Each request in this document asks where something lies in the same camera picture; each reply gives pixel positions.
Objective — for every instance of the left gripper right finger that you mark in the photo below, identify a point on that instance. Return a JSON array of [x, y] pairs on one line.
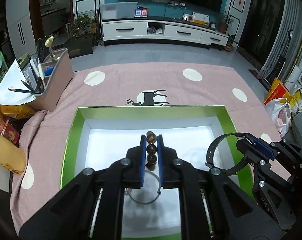
[[212, 206]]

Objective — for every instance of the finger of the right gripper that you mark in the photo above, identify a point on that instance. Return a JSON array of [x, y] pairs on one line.
[[245, 147], [263, 149]]

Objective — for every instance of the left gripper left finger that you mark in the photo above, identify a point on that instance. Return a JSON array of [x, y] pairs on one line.
[[90, 206]]

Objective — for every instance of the white plastic shopping bag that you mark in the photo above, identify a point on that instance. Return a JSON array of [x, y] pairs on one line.
[[280, 113]]

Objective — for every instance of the dark metal bangle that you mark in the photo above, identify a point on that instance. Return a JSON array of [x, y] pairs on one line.
[[149, 192]]

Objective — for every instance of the yellow red paper bag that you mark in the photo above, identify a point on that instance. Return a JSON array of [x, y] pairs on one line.
[[277, 91]]

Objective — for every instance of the green cardboard box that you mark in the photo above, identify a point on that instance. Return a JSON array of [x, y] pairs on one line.
[[99, 136]]

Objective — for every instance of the pink polka dot blanket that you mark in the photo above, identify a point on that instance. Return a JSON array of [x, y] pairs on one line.
[[134, 85]]

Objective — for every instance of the small potted floor plant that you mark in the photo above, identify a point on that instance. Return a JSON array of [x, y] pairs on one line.
[[231, 40]]

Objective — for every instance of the yellow bear water bottle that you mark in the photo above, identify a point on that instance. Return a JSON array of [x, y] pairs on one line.
[[11, 157]]

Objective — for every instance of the potted plant on cabinet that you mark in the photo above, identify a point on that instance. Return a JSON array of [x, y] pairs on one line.
[[224, 20]]

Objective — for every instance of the white tv cabinet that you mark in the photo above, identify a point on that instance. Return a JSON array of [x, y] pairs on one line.
[[161, 29]]

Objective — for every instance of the pink desk organizer box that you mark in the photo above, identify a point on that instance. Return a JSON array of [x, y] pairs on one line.
[[56, 83]]

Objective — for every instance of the white paper sheet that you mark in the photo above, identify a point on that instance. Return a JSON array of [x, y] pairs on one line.
[[13, 80]]

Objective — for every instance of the floor plants in planter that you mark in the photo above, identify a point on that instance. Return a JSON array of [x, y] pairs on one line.
[[84, 34]]

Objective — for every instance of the clear plastic storage bin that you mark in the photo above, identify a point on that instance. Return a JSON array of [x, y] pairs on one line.
[[120, 10]]

